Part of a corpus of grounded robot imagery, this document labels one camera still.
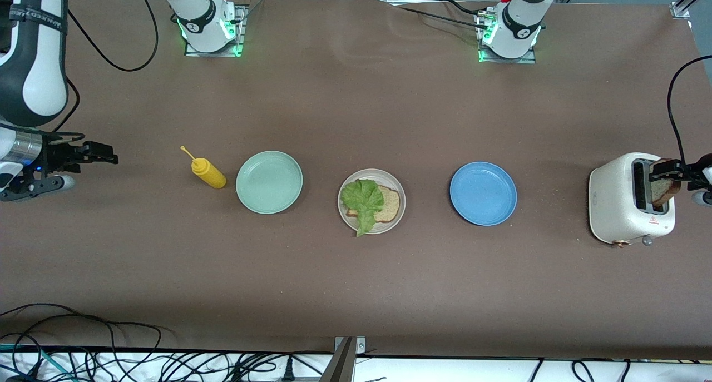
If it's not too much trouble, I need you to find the short black base cable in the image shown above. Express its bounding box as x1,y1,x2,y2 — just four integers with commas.
434,0,484,17

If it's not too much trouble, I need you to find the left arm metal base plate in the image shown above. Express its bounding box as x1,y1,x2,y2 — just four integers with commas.
477,12,537,65

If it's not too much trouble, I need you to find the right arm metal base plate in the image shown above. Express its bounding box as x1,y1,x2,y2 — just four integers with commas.
185,5,246,58

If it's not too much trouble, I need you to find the beige plate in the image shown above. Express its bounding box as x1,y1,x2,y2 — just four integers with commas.
337,167,406,235

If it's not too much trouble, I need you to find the white toaster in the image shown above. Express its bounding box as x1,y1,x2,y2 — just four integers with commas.
589,152,676,248

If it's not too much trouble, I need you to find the brown bread slice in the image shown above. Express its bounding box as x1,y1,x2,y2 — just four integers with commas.
346,185,401,224
650,158,682,207

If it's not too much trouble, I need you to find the metal corner bracket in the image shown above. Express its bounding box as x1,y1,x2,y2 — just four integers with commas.
334,336,367,355

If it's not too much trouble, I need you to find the green lettuce leaf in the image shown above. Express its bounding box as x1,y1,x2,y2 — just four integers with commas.
340,179,385,238

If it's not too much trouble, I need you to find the black floor cable loop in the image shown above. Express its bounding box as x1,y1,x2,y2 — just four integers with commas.
0,303,163,382

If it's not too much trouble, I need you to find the grey metal beam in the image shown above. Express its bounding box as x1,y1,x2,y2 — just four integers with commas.
320,338,357,382

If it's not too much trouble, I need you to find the teal floor cable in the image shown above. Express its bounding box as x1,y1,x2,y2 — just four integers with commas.
0,343,76,381

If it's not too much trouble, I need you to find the long black base cable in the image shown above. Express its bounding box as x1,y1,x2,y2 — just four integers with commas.
398,7,490,31

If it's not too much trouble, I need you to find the mint green plate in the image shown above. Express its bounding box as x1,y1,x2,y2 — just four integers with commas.
235,150,304,215

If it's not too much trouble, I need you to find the blue plate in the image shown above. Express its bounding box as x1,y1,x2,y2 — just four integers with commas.
449,161,518,227

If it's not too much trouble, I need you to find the yellow mustard squeeze bottle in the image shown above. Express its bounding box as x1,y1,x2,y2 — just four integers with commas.
180,146,228,190

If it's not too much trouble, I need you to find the aluminium frame post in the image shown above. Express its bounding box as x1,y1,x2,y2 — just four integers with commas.
670,0,712,20

